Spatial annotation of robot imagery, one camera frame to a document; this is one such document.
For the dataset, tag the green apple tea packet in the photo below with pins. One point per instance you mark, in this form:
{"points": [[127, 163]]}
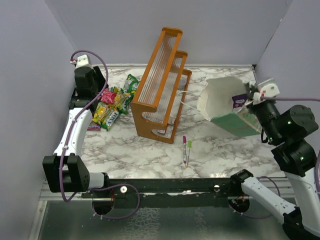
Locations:
{"points": [[131, 84]]}

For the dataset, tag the purple white snack packet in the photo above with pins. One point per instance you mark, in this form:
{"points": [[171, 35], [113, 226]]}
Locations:
{"points": [[238, 101]]}

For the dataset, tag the red white small box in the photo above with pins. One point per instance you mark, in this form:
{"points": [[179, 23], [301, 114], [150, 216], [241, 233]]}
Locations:
{"points": [[162, 131]]}

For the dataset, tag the green patterned paper bag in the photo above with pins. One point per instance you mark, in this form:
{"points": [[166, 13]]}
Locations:
{"points": [[211, 110]]}

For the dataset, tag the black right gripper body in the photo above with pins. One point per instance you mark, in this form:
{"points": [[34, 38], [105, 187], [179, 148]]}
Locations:
{"points": [[265, 111]]}

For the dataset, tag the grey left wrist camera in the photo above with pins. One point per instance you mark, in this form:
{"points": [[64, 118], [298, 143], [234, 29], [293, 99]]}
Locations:
{"points": [[81, 61]]}

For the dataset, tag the green Fox's snack packet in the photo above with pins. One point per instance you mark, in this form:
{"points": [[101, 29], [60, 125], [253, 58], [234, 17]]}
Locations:
{"points": [[109, 119]]}

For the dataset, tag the red snack packet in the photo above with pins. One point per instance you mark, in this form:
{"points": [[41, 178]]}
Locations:
{"points": [[108, 97]]}

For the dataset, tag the yellow green striped packet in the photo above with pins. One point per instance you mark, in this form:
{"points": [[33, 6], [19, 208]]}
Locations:
{"points": [[122, 99]]}

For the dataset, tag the orange wooden tiered rack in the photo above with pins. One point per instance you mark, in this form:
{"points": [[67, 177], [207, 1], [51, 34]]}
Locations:
{"points": [[154, 98]]}

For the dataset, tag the purple capped marker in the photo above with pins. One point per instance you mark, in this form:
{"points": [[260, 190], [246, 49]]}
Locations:
{"points": [[184, 149]]}

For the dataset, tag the purple berry snack packet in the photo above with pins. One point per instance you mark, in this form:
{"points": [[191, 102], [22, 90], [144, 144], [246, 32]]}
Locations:
{"points": [[94, 127]]}

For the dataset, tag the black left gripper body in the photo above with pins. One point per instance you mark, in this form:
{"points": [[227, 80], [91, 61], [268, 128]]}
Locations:
{"points": [[99, 80]]}

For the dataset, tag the yellow fruit snack packet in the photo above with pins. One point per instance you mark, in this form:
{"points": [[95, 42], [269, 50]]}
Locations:
{"points": [[100, 112]]}

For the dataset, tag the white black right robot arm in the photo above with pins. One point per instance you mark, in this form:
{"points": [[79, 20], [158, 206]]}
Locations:
{"points": [[297, 159]]}

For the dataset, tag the green capped marker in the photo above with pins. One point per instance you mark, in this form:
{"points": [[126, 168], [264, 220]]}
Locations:
{"points": [[189, 145]]}

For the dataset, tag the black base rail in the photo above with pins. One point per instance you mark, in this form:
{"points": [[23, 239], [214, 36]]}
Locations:
{"points": [[170, 192]]}

